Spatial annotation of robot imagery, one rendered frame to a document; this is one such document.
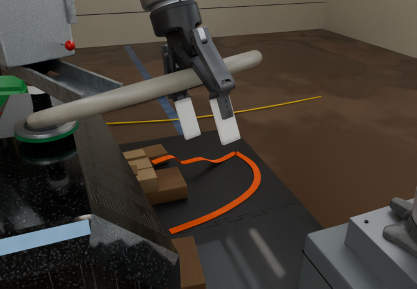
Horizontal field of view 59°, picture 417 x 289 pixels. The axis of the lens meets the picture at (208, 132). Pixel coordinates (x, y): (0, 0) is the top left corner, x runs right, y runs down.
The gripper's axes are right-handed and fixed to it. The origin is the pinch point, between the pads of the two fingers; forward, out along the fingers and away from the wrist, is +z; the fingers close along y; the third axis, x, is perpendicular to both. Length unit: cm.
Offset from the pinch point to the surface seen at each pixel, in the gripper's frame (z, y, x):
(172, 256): 42, 51, 0
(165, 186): 54, 160, -35
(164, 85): -9.3, -1.0, 5.3
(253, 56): -9.7, 2.9, -14.0
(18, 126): -8, 93, 28
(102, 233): 24, 46, 17
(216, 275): 87, 101, -30
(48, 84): -17, 60, 16
